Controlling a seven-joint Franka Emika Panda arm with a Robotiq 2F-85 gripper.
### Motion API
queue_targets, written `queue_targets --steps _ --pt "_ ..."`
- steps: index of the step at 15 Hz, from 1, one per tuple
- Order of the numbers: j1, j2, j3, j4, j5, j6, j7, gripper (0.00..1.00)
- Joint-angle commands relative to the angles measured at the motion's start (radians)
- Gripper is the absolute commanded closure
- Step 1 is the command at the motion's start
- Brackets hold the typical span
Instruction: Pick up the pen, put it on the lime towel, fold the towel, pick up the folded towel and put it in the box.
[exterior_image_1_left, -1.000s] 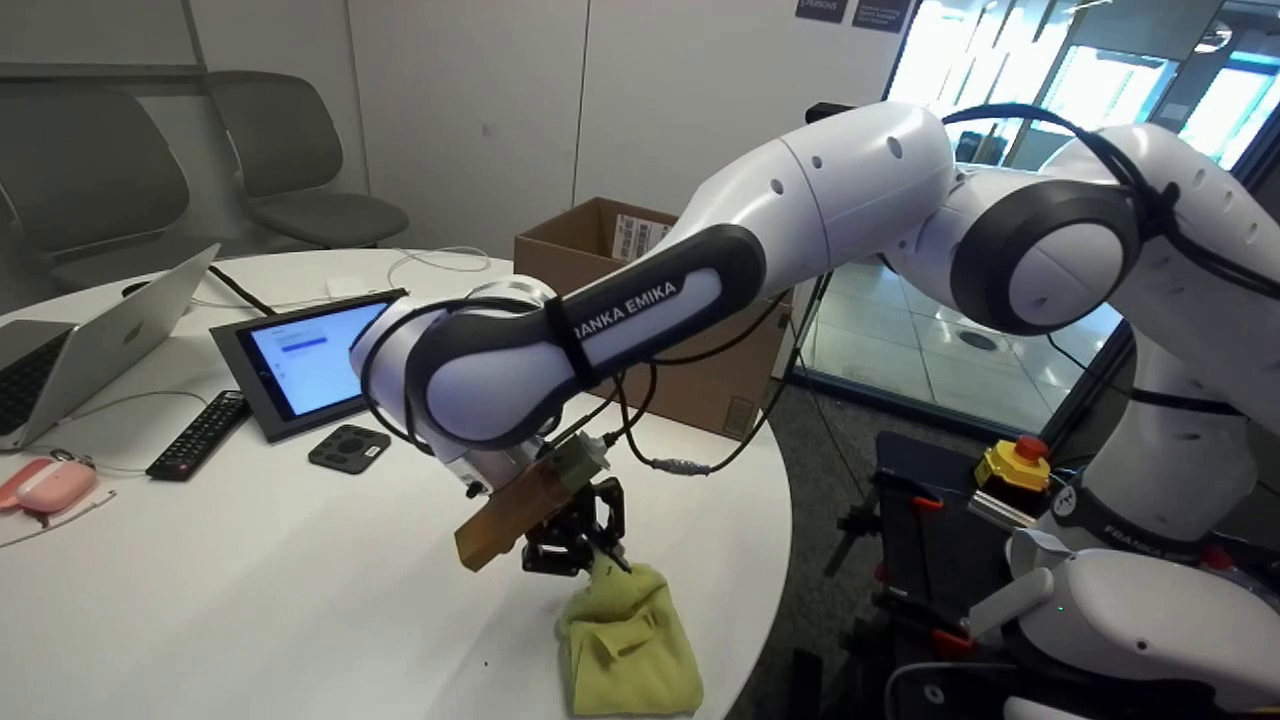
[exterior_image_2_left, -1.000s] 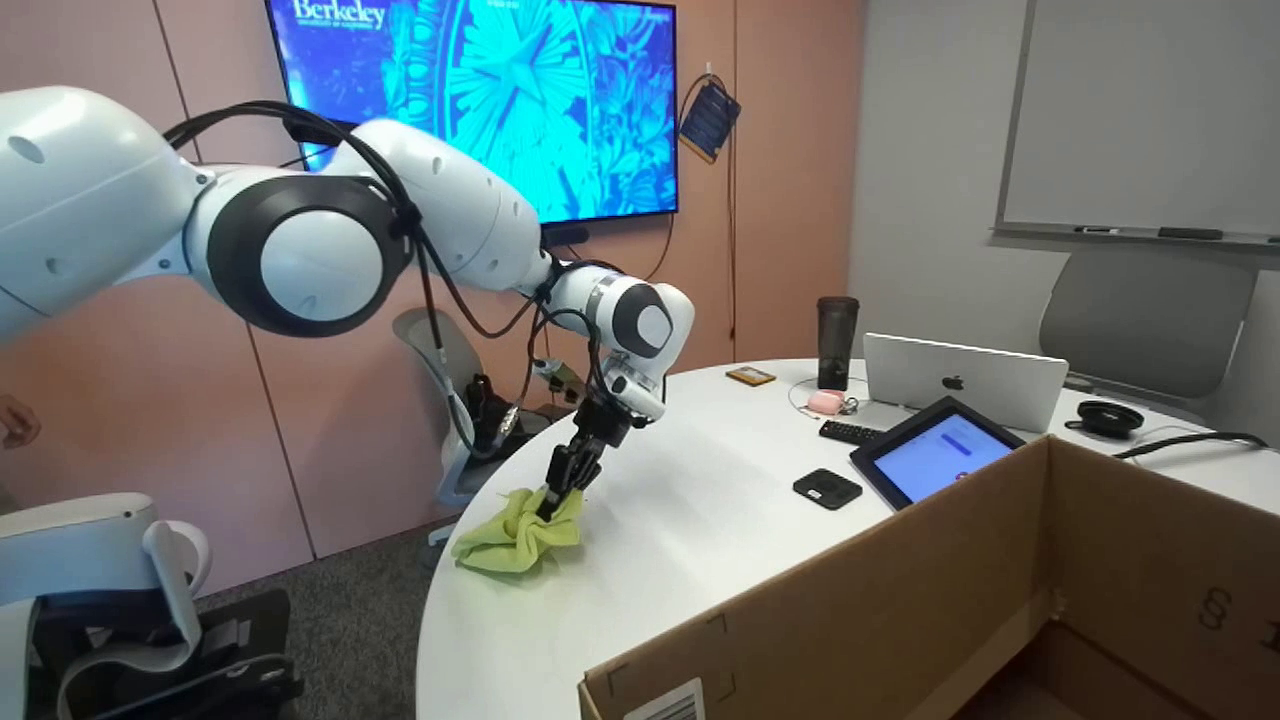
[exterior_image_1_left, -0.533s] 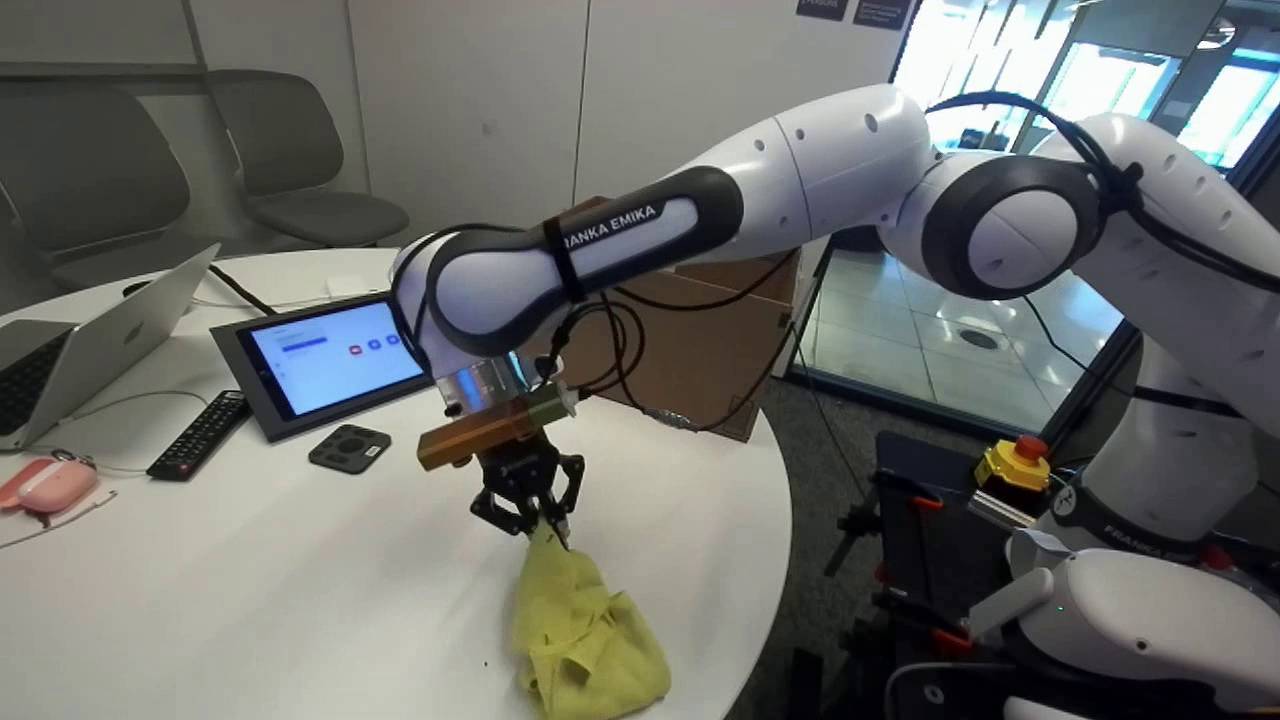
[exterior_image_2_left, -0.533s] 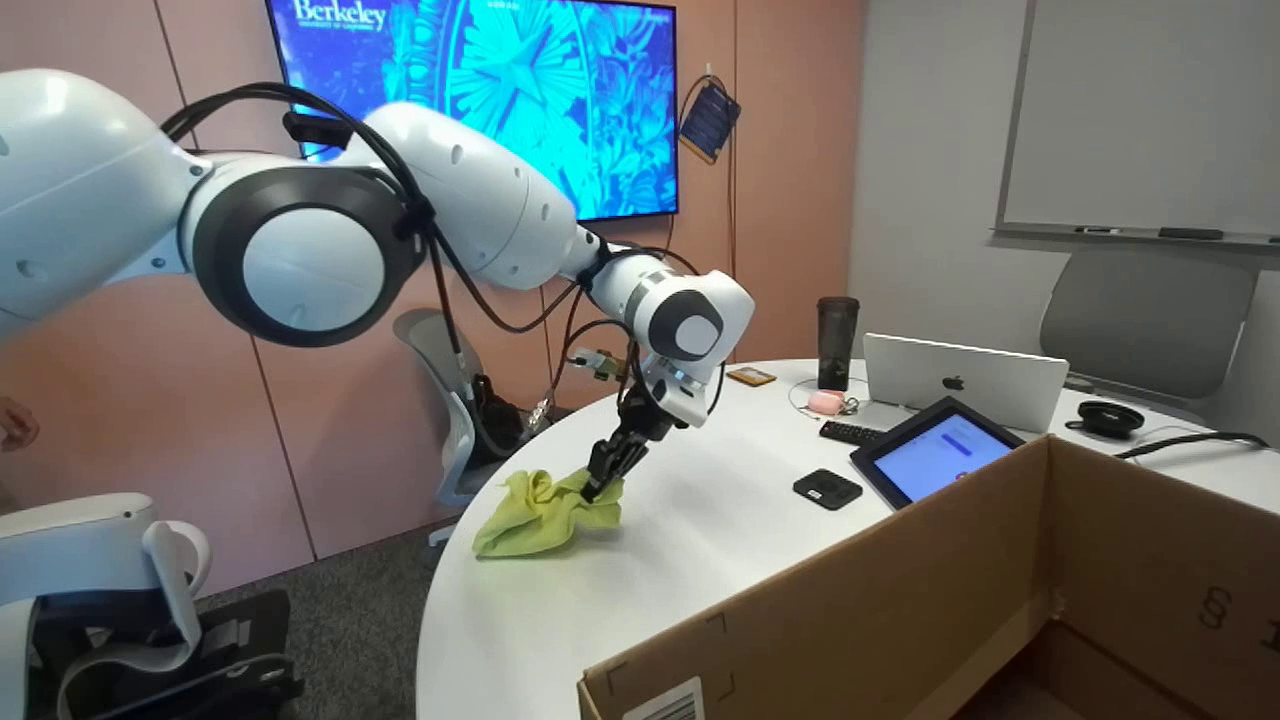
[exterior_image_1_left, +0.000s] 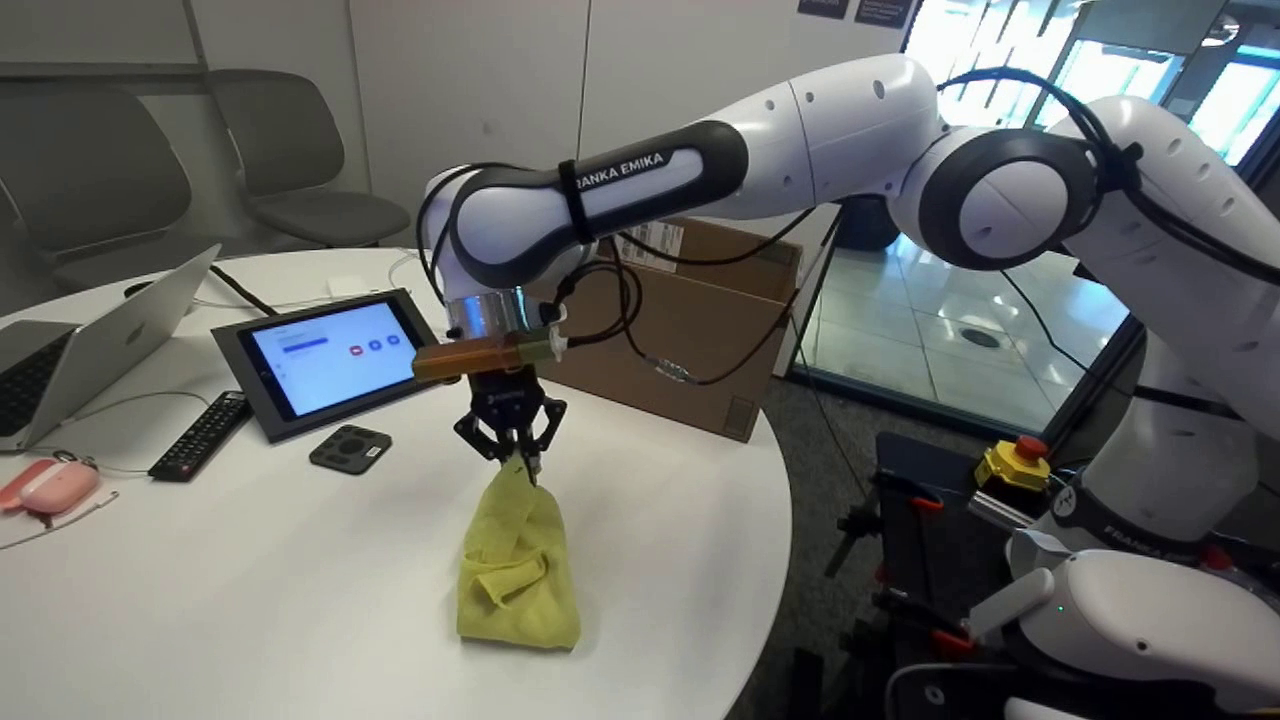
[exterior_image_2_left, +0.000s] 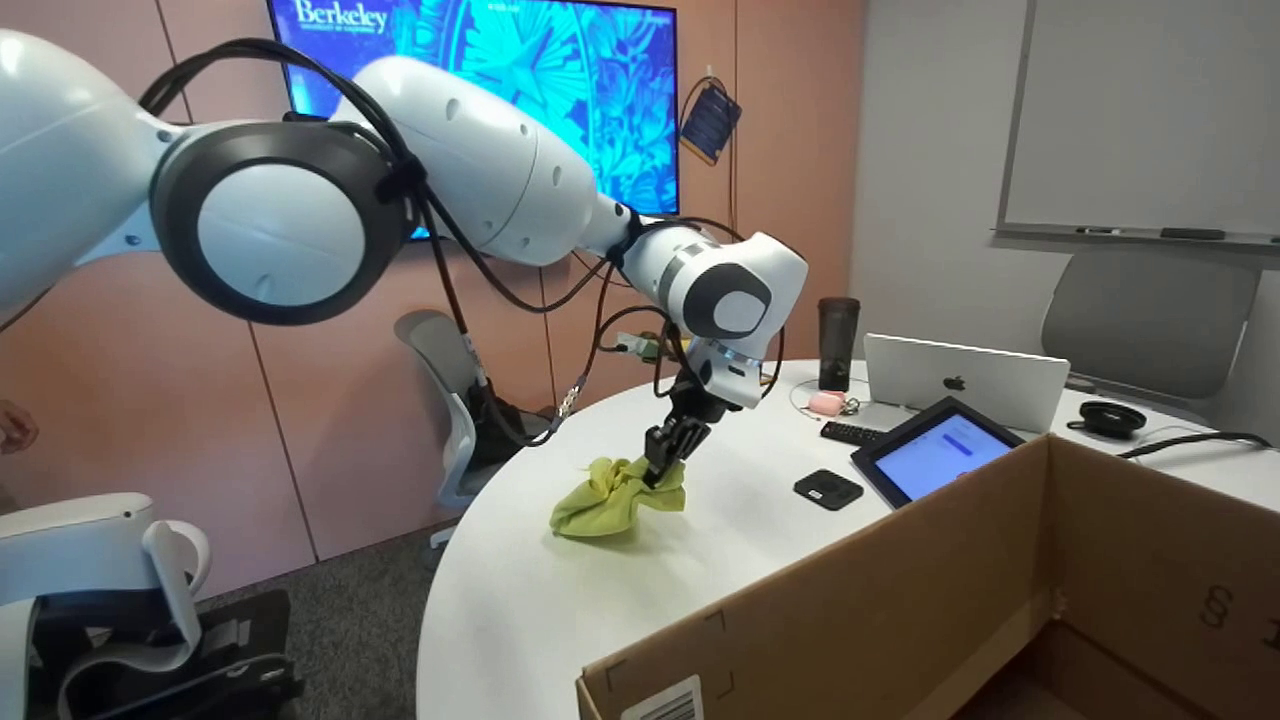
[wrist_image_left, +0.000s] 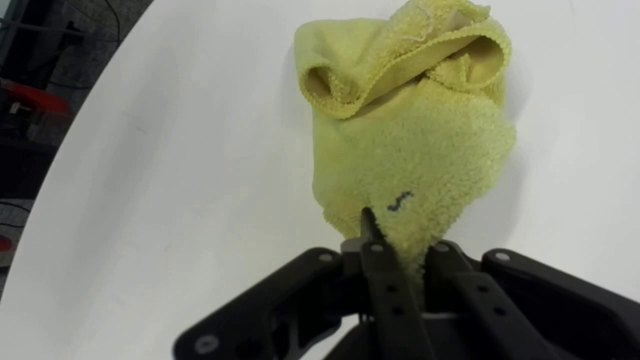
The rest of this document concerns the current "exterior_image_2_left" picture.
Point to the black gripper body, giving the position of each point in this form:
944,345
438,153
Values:
701,397

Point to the black remote control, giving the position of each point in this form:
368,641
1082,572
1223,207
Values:
844,434

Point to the silver open laptop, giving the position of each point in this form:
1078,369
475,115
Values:
965,383

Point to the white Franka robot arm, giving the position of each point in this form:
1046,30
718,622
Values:
494,161

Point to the black tall tumbler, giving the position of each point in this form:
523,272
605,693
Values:
837,341

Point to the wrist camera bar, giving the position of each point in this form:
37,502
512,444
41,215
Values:
639,345

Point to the brown cardboard box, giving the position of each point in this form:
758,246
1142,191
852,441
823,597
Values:
933,602

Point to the small dark wall tablet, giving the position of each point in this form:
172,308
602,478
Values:
709,121

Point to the white wall whiteboard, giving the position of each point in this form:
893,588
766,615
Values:
1144,121

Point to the black tablet with lit screen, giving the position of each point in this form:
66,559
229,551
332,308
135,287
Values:
933,455

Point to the small black square puck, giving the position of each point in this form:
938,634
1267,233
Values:
828,489

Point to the wall TV with blue picture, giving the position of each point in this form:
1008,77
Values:
602,92

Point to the large grey lounge chair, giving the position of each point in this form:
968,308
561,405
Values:
1144,320

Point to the black round flat device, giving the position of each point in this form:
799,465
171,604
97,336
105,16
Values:
1106,418

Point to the pink soft case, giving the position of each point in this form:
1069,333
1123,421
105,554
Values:
825,401

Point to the grey swivel office chair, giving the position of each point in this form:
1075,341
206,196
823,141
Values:
453,384

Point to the lime green towel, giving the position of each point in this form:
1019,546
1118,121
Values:
605,502

